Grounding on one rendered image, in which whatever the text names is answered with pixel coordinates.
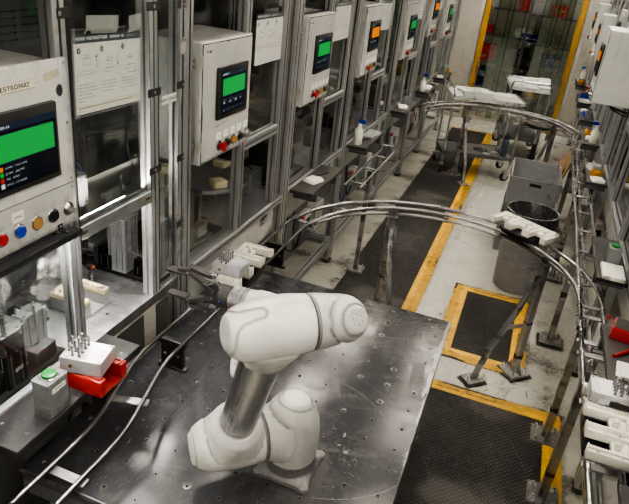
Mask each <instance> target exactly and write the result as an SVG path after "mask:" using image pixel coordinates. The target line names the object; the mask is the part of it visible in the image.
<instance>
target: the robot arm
mask: <svg viewBox="0 0 629 504"><path fill-rule="evenodd" d="M167 271H169V272H172V273H176V274H179V275H182V276H187V275H189V276H190V277H191V278H193V279H194V280H195V281H197V282H198V283H200V284H201V285H202V287H203V288H205V294H204V295H196V296H190V293H186V292H183V291H180V290H176V289H173V288H172V289H170V290H169V291H168V292H167V294H169V295H172V296H175V297H178V299H180V300H183V301H184V302H185V304H188V305H187V307H188V308H194V309H201V310H208V311H210V312H212V313H213V312H214V311H215V310H216V309H217V307H216V306H217V305H218V306H219V307H222V308H225V309H228V310H227V311H226V312H225V314H224V315H223V317H222V319H221V322H220V340H221V344H222V347H223V349H224V351H225V352H226V353H227V355H228V356H229V357H231V363H230V374H231V377H232V378H233V379H232V383H231V386H230V389H229V393H228V396H227V399H226V402H224V403H222V404H221V405H219V406H218V407H217V408H216V409H215V410H214V411H213V412H212V413H210V414H209V415H208V416H207V417H206V418H203V419H200V420H199V421H198V422H197V423H195V424H194V425H193V426H192V428H191V429H190V431H189V433H188V435H187V439H188V446H189V452H190V457H191V461H192V464H193V465H195V466H196V467H197V468H198V469H201V470H205V471H210V472H223V471H229V470H234V469H239V468H244V467H248V466H251V465H255V464H258V463H259V464H258V465H257V466H255V467H254V468H253V475H254V476H255V477H259V478H265V479H268V480H270V481H273V482H276V483H278V484H281V485H284V486H286V487H289V488H292V489H294V490H296V491H297V492H298V493H300V494H306V493H307V492H308V488H309V484H310V482H311V480H312V478H313V476H314V474H315V472H316V470H317V468H318V466H319V464H320V462H321V461H323V460H324V458H325V453H324V452H323V451H321V450H317V446H318V440H319V432H320V418H319V412H318V410H317V408H316V405H315V403H314V401H313V399H312V398H311V396H310V395H309V394H308V393H306V392H305V391H303V390H300V389H287V390H284V391H282V392H280V393H278V394H277V395H276V396H274V397H273V398H272V400H271V401H270V402H269V403H267V404H266V401H267V399H268V396H269V394H270V392H271V389H272V387H273V385H274V382H275V380H276V378H277V375H278V373H279V371H280V370H282V369H283V368H285V367H286V366H287V365H288V364H289V363H291V362H292V361H294V360H295V359H297V358H298V357H299V356H300V354H303V353H306V352H311V351H316V350H321V349H325V348H328V347H332V346H336V345H339V344H340V343H341V342H343V343H349V342H353V341H355V340H356V339H358V338H359V337H361V336H362V335H363V334H364V332H365V331H366V329H367V327H368V315H367V313H366V308H365V307H364V305H363V304H362V303H361V302H360V301H359V300H357V299H356V298H355V297H353V296H350V295H346V294H331V293H284V294H275V293H272V292H268V291H264V290H253V289H250V288H245V287H242V286H239V285H237V286H235V287H234V286H231V285H227V284H221V283H220V282H218V280H217V277H218V273H212V272H210V271H208V270H205V269H203V268H201V267H199V266H197V265H195V264H191V265H190V266H189V267H188V268H186V267H182V266H180V267H176V266H173V265H172V266H170V267H169V268H168V269H167ZM204 277H205V278H204ZM206 278H208V279H210V280H212V281H213V282H211V281H210V280H207V279H206ZM207 284H208V285H207ZM189 296H190V297H189ZM197 301H210V302H211V303H212V304H208V303H201V302H197Z"/></svg>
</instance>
